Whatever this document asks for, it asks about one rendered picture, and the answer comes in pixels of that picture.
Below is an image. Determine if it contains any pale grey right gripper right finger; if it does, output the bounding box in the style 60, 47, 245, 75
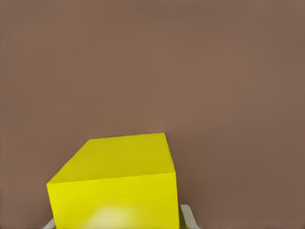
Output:
180, 204, 200, 229

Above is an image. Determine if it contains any yellow square block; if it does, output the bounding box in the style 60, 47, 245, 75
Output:
46, 132, 180, 229

